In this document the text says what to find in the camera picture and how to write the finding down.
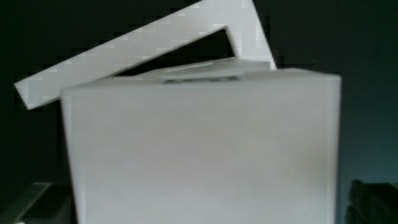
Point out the white cabinet top block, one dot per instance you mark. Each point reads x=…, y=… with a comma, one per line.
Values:
x=204, y=150

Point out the white cabinet body box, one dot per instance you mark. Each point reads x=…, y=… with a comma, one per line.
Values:
x=211, y=69

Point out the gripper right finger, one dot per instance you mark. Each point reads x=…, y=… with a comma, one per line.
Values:
x=373, y=203

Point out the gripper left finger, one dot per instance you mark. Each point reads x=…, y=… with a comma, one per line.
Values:
x=41, y=206

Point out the white U-shaped obstacle wall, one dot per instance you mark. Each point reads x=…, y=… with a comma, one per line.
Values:
x=208, y=16

